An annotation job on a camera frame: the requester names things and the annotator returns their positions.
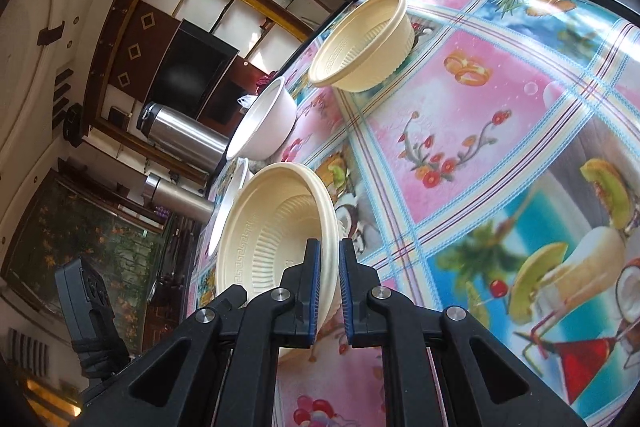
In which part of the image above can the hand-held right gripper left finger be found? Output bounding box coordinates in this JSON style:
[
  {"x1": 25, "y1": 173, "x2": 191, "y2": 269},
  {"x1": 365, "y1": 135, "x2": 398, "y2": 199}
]
[{"x1": 80, "y1": 239, "x2": 323, "y2": 427}]

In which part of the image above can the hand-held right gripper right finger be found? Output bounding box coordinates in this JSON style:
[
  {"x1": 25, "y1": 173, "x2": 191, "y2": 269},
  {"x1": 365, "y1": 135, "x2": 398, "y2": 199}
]
[{"x1": 338, "y1": 237, "x2": 589, "y2": 427}]

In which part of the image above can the cream plastic bowl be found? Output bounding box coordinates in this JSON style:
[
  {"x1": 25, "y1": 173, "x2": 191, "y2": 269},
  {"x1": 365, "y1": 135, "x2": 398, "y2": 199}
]
[
  {"x1": 215, "y1": 162, "x2": 342, "y2": 360},
  {"x1": 307, "y1": 0, "x2": 416, "y2": 94}
]

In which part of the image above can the white plastic bowl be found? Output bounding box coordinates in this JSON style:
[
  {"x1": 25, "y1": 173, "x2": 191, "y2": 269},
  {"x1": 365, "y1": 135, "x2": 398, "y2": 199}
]
[{"x1": 225, "y1": 76, "x2": 299, "y2": 162}]

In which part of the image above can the framed flower painting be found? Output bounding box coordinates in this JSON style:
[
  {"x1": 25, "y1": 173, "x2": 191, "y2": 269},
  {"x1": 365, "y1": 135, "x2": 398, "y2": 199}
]
[{"x1": 4, "y1": 171, "x2": 168, "y2": 324}]

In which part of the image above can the white plate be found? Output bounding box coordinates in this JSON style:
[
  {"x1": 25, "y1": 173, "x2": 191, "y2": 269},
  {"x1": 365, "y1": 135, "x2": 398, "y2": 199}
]
[{"x1": 206, "y1": 157, "x2": 251, "y2": 259}]

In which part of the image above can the small steel thermos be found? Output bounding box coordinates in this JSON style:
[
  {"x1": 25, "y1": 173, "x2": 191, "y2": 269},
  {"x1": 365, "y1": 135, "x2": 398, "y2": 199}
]
[{"x1": 144, "y1": 173, "x2": 217, "y2": 224}]

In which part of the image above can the large steel thermos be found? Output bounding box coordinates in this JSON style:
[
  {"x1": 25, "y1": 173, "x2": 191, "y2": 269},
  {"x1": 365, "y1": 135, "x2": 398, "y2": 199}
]
[{"x1": 136, "y1": 101, "x2": 232, "y2": 174}]

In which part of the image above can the printed fruit tablecloth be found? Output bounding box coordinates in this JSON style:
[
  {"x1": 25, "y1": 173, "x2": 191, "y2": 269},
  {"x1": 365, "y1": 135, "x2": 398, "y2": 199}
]
[{"x1": 187, "y1": 0, "x2": 640, "y2": 427}]

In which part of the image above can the black television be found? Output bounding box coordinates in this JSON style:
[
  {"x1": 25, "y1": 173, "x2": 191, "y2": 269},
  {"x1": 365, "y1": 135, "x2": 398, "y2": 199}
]
[{"x1": 149, "y1": 19, "x2": 241, "y2": 120}]

